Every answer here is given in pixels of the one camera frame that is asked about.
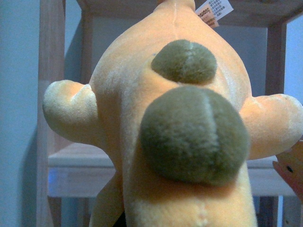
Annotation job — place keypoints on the orange plush dinosaur toy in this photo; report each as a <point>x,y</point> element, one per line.
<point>170,103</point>

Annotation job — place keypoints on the wooden shelf unit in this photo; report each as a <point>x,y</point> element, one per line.
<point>73,170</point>

